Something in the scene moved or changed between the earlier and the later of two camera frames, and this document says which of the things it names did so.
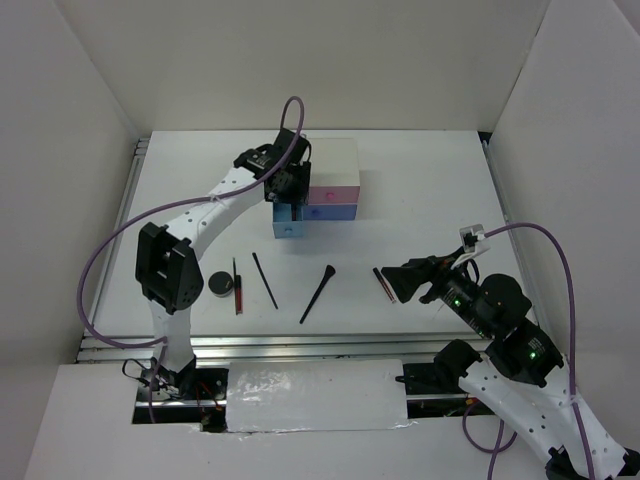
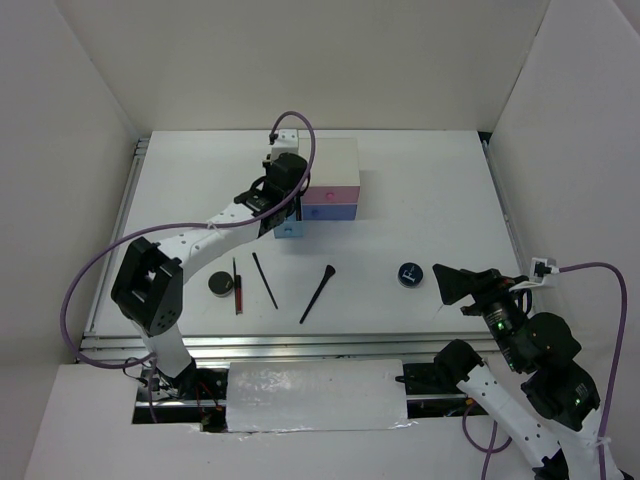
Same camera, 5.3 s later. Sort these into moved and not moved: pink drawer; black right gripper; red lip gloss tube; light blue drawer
Moved: black right gripper
Not moved: red lip gloss tube; light blue drawer; pink drawer
